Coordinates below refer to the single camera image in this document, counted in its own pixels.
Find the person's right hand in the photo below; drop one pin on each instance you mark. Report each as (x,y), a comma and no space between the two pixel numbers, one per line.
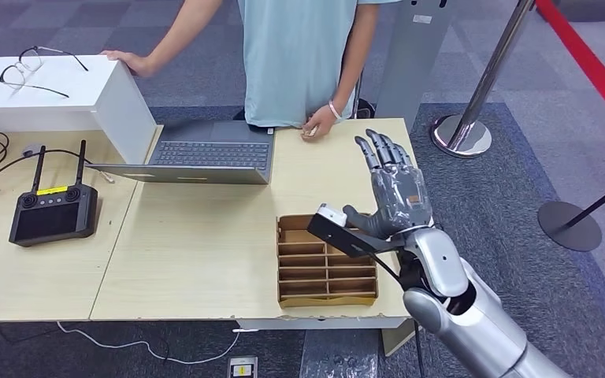
(133,62)

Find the person's left hand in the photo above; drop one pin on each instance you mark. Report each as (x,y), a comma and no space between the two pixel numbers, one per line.
(323,122)

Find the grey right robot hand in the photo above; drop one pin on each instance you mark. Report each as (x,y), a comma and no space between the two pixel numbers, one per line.
(399,198)

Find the person's left forearm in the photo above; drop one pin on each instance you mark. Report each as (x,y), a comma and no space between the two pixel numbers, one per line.
(357,57)

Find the person's right forearm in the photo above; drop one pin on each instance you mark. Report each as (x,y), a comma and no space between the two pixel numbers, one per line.
(185,36)

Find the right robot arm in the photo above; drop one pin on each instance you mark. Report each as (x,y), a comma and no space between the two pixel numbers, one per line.
(469,323)

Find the person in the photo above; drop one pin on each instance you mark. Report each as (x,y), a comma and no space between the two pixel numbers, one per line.
(297,62)

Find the wooden card organizer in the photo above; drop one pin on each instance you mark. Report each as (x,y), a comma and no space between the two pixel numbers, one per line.
(308,282)

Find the chrome stanchion with black base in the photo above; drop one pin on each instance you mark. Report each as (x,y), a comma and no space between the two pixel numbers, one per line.
(366,109)

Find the white counter box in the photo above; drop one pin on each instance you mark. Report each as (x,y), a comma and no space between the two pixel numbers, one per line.
(47,88)

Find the grey kiosk stand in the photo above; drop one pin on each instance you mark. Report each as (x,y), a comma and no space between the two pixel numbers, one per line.
(412,62)

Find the grey laptop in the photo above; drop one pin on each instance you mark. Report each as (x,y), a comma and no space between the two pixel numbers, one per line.
(208,156)

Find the wooden table leg panel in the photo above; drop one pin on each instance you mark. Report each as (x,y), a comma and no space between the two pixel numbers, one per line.
(396,339)

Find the plastic wrapped grey panel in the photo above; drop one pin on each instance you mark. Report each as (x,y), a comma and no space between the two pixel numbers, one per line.
(339,357)

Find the black remote controller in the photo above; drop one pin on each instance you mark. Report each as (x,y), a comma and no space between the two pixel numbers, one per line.
(52,219)

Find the red barrier belt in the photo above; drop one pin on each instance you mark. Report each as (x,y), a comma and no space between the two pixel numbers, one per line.
(587,65)

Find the floor power socket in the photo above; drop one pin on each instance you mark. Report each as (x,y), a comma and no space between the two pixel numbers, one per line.
(242,368)

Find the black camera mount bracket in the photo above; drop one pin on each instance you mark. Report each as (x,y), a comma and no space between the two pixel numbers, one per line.
(344,240)

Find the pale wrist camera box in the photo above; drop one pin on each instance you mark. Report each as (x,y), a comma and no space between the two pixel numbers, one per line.
(331,215)

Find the chrome stanchion post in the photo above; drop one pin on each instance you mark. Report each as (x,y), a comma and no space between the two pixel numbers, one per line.
(461,136)

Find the black frame eyeglasses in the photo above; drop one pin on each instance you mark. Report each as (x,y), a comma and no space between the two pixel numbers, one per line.
(31,60)

